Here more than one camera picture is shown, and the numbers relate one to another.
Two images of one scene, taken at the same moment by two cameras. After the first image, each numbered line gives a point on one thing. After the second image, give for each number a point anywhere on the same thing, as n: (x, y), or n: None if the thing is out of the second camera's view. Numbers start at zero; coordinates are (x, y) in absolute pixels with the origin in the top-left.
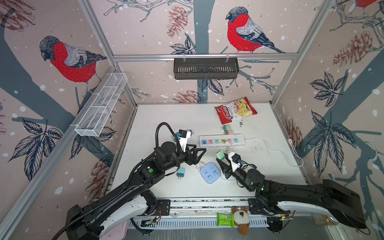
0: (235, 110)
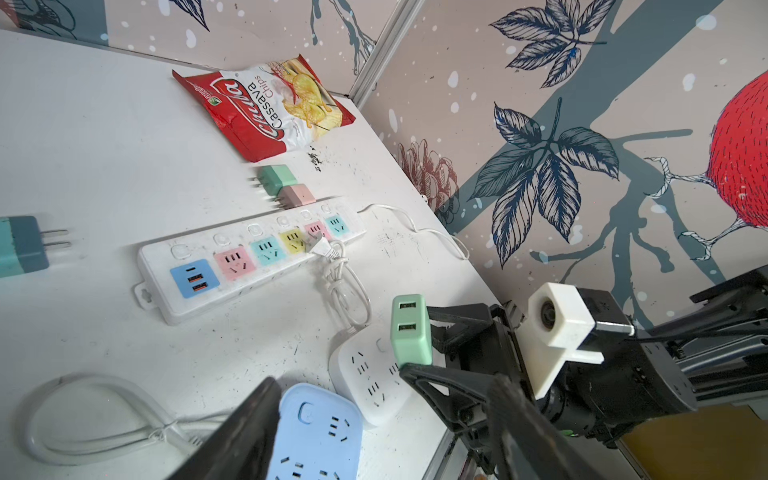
0: (266, 109)
